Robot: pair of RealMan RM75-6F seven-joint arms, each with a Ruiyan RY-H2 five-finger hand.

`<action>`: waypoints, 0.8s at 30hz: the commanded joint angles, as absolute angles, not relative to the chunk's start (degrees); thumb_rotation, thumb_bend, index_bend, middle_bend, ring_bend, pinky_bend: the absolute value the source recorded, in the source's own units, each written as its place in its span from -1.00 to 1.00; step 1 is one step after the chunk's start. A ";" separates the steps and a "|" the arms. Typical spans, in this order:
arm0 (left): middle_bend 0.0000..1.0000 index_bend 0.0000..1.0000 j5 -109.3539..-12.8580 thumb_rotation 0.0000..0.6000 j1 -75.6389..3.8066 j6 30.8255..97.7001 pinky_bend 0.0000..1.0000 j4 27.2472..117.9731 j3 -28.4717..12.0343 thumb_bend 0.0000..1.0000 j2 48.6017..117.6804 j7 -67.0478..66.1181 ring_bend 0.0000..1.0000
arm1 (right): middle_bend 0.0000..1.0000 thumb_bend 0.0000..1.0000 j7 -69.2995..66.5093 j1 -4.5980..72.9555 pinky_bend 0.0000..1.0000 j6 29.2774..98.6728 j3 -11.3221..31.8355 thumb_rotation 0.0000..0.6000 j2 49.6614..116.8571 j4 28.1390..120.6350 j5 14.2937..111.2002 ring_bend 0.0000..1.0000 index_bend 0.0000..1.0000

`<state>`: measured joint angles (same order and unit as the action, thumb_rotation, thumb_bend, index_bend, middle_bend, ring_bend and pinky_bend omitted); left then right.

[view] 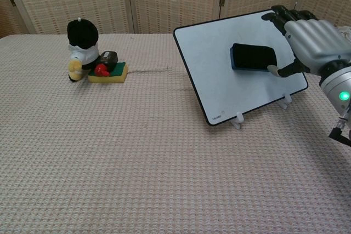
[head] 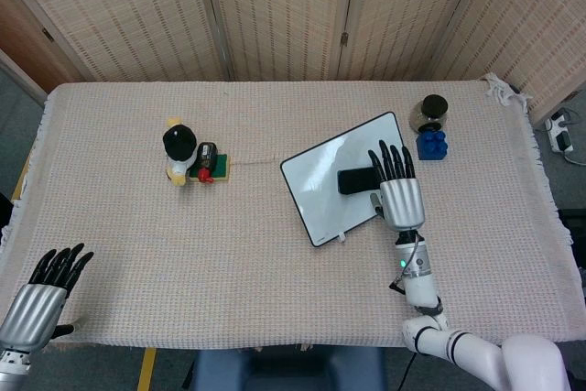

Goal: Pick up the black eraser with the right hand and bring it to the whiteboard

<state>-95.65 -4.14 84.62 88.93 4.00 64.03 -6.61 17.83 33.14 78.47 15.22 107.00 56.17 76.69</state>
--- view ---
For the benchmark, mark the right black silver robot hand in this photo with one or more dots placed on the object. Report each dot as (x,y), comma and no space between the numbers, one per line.
(315,42)

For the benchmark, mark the black white plush doll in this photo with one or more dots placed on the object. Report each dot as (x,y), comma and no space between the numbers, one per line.
(82,36)

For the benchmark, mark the white whiteboard stand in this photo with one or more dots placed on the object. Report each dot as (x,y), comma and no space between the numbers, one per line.
(239,116)

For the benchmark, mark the small red toy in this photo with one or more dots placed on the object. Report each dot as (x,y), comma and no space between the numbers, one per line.
(102,70)

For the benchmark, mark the black whiteboard eraser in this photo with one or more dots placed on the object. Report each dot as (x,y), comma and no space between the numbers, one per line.
(252,56)

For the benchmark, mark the green yellow sponge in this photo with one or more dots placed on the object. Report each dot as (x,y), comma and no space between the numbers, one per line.
(118,71)

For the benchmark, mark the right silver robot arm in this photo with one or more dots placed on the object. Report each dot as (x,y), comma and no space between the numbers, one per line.
(337,86)

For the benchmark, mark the small black box toy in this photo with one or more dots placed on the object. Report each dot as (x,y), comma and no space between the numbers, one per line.
(108,58)

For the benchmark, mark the beige woven tablecloth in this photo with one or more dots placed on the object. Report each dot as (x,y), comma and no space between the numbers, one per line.
(137,162)

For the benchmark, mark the black framed whiteboard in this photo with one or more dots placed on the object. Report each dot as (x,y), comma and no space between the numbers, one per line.
(208,61)

